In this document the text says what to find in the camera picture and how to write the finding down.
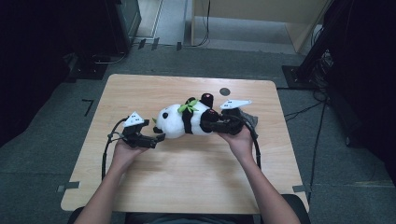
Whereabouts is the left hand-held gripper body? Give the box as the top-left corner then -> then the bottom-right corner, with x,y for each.
120,110 -> 150,149

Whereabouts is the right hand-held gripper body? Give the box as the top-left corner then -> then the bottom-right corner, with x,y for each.
217,99 -> 253,136

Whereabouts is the panda plush toy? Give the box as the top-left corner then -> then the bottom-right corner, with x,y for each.
151,91 -> 220,140

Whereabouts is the person's right hand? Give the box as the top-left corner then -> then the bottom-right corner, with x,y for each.
217,125 -> 255,163

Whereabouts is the person's left hand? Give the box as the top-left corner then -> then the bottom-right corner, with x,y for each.
111,137 -> 149,175

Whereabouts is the black floor tape mark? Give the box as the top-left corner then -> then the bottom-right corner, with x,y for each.
81,98 -> 95,118

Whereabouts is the black metal stand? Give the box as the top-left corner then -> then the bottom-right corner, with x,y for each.
281,0 -> 354,91

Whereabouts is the person's dark clothing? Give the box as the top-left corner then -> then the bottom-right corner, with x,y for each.
123,212 -> 261,224

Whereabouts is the grey floor tape strip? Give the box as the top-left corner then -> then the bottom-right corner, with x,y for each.
291,184 -> 313,194
56,180 -> 81,193

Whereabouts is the black cabinet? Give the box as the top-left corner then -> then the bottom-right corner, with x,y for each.
105,0 -> 143,56

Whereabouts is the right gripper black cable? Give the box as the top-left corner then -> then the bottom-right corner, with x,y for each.
236,114 -> 262,171

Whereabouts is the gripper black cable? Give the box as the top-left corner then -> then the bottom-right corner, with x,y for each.
101,117 -> 130,182
236,114 -> 262,171

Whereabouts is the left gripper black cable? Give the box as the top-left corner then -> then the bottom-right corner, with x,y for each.
101,117 -> 130,182

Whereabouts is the short black floor cable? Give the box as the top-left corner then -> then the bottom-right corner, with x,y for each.
284,101 -> 325,122

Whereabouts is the black floor base plate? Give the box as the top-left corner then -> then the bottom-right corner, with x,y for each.
65,53 -> 109,82

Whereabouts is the long black floor cable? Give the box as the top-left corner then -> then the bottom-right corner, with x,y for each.
306,99 -> 329,206

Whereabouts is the black hanging cable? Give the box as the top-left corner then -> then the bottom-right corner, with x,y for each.
191,0 -> 212,49

